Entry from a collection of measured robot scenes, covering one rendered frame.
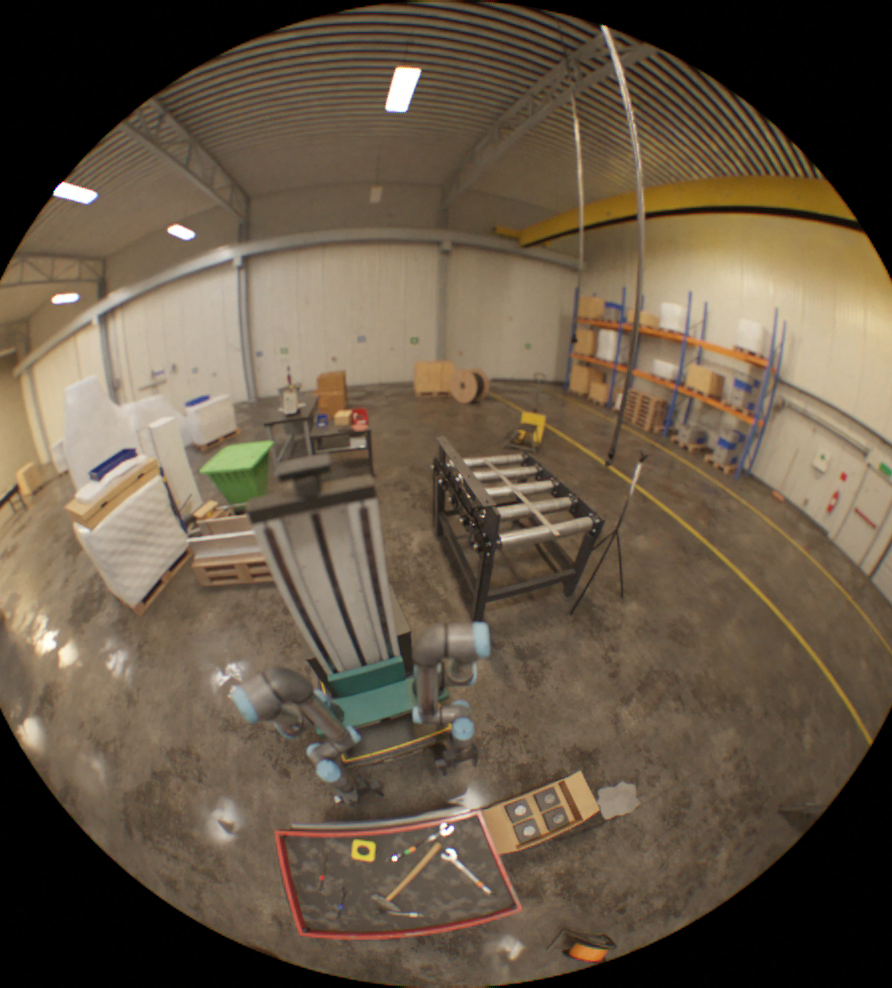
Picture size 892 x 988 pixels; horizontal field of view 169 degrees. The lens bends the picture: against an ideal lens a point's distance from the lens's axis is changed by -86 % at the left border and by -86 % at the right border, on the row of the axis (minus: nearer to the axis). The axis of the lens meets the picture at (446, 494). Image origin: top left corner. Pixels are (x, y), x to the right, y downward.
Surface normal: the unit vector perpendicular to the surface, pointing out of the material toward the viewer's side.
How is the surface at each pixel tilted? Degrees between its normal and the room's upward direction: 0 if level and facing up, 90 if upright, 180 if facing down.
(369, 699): 0
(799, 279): 90
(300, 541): 90
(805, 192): 90
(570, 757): 0
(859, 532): 90
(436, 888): 0
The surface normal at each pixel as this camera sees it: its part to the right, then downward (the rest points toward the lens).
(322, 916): 0.03, -0.85
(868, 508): -0.96, 0.12
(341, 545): 0.42, 0.48
